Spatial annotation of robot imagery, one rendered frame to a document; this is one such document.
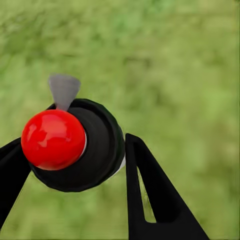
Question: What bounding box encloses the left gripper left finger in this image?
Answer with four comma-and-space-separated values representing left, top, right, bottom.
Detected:
0, 137, 32, 230

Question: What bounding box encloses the insectifuge atomizer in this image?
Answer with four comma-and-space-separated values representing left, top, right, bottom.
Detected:
21, 73, 126, 192

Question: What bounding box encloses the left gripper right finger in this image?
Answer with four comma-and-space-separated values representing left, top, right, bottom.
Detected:
125, 133, 210, 240

